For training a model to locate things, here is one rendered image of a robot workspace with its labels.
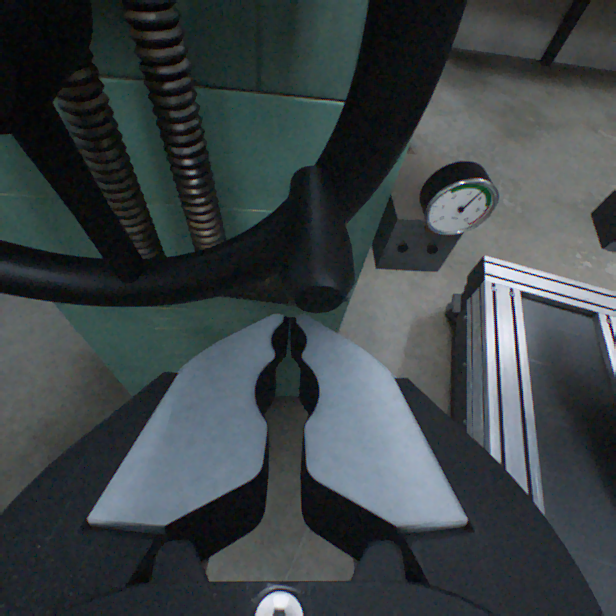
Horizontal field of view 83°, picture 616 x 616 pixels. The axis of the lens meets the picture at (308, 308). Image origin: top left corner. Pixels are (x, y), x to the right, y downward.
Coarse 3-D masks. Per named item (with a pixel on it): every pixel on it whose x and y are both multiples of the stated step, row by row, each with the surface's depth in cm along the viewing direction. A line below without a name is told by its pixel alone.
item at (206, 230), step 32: (128, 0) 14; (160, 0) 14; (160, 32) 15; (160, 64) 16; (64, 96) 17; (96, 96) 18; (160, 96) 17; (192, 96) 18; (96, 128) 18; (160, 128) 18; (192, 128) 19; (96, 160) 19; (128, 160) 21; (192, 160) 20; (128, 192) 22; (192, 192) 21; (128, 224) 23; (192, 224) 24; (160, 256) 27; (256, 288) 30
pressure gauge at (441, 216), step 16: (432, 176) 31; (448, 176) 30; (464, 176) 29; (480, 176) 29; (432, 192) 31; (448, 192) 30; (464, 192) 30; (496, 192) 30; (432, 208) 31; (448, 208) 31; (480, 208) 32; (432, 224) 33; (448, 224) 33; (464, 224) 33; (480, 224) 33
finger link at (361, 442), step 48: (336, 336) 11; (336, 384) 9; (384, 384) 9; (336, 432) 7; (384, 432) 8; (336, 480) 6; (384, 480) 6; (432, 480) 7; (336, 528) 7; (384, 528) 6; (432, 528) 6
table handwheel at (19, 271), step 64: (0, 0) 8; (64, 0) 10; (384, 0) 10; (448, 0) 9; (0, 64) 9; (64, 64) 10; (384, 64) 11; (0, 128) 11; (64, 128) 13; (384, 128) 12; (64, 192) 14; (0, 256) 18; (64, 256) 19; (128, 256) 18; (192, 256) 19; (256, 256) 17
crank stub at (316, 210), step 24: (312, 168) 13; (312, 192) 12; (288, 216) 12; (312, 216) 11; (336, 216) 12; (288, 240) 11; (312, 240) 11; (336, 240) 11; (288, 264) 11; (312, 264) 10; (336, 264) 10; (288, 288) 11; (312, 288) 10; (336, 288) 10; (312, 312) 11
